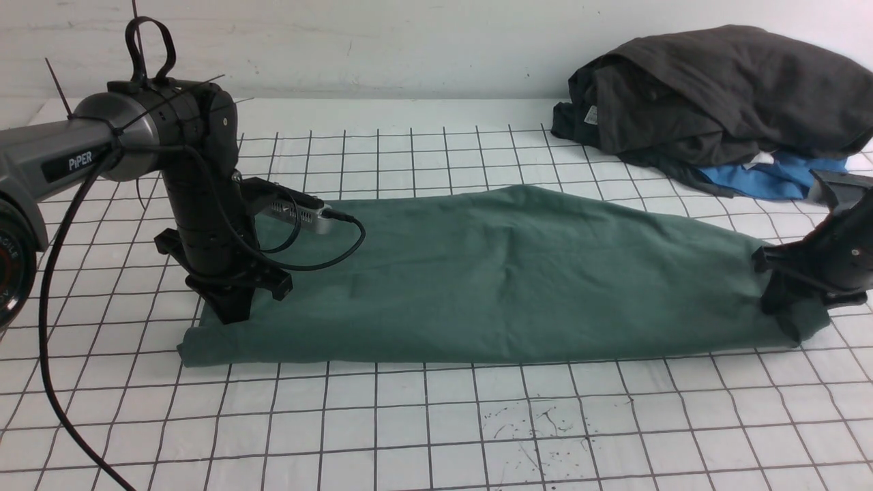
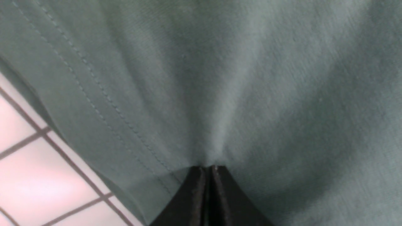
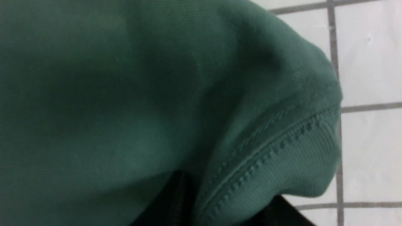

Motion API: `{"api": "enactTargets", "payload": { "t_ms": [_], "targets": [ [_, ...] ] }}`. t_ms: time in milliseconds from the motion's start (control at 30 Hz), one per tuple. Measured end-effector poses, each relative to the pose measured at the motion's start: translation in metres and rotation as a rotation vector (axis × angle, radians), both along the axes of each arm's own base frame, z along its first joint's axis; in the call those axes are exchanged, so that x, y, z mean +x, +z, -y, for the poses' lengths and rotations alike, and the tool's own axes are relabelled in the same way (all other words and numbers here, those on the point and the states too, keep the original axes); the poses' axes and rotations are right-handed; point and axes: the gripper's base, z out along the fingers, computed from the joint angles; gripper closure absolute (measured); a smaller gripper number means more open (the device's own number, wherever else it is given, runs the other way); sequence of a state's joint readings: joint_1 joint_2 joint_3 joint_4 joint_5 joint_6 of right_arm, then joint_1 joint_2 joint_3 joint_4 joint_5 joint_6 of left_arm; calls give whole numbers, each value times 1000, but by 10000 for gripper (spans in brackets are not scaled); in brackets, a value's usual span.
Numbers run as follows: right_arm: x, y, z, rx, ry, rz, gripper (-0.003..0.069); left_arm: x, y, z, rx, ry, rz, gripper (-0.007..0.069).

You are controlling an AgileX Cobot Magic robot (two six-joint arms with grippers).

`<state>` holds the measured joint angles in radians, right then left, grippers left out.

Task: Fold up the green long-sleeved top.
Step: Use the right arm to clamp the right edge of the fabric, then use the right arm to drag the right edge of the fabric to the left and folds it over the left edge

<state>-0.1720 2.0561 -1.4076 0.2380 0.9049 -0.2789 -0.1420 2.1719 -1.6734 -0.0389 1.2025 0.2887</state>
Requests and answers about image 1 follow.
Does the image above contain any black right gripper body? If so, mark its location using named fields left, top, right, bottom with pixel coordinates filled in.
left=752, top=242, right=869, bottom=314

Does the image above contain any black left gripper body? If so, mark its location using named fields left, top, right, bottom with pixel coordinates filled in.
left=155, top=229, right=293, bottom=324

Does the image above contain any green long-sleeve top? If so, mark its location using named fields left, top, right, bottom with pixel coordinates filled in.
left=177, top=185, right=831, bottom=367

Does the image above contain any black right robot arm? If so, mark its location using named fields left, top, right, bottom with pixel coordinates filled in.
left=752, top=192, right=872, bottom=314

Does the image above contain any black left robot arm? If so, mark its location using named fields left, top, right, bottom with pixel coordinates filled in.
left=1, top=16, right=293, bottom=327

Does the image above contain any blue crumpled garment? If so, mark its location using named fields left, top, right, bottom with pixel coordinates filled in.
left=698, top=151, right=847, bottom=201

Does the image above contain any white grid-pattern table cloth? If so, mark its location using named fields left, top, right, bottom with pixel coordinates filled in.
left=0, top=101, right=873, bottom=491

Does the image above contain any dark grey crumpled garment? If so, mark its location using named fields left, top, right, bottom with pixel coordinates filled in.
left=551, top=25, right=872, bottom=198

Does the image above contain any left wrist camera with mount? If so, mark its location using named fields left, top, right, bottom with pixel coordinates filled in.
left=239, top=177, right=333, bottom=235

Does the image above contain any black left camera cable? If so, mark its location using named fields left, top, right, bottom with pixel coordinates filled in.
left=38, top=143, right=366, bottom=491

